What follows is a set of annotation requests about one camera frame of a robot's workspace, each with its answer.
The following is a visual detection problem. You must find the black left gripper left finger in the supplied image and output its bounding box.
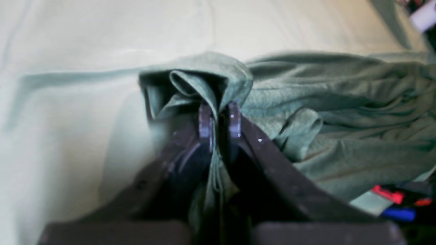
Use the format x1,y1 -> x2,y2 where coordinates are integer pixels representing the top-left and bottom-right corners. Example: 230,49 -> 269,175
38,102 -> 214,245

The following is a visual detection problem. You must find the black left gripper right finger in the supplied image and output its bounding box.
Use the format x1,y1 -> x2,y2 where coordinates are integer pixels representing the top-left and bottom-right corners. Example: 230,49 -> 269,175
228,102 -> 407,245

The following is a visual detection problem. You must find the green T-shirt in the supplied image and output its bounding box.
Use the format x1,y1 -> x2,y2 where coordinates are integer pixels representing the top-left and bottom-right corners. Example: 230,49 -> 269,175
138,51 -> 436,232

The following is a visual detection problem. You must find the blue orange bar clamp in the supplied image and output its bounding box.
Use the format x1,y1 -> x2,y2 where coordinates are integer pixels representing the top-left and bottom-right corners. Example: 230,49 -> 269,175
371,182 -> 436,225

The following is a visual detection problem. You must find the light green table cloth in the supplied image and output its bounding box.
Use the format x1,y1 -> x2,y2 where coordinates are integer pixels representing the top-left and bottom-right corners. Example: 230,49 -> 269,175
1,0 -> 435,245

